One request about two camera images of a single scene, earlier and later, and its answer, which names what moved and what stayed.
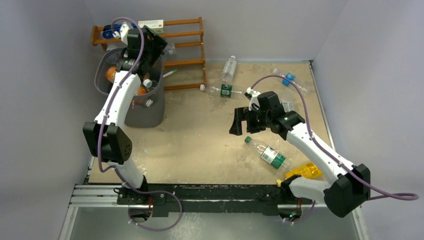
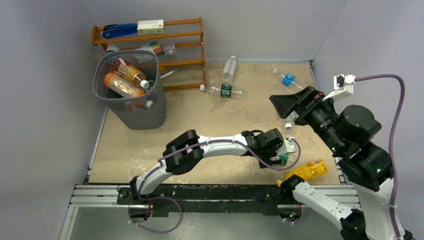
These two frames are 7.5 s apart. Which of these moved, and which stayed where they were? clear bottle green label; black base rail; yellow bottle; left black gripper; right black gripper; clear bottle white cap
Moved: left black gripper; right black gripper
Stayed: yellow bottle; black base rail; clear bottle white cap; clear bottle green label
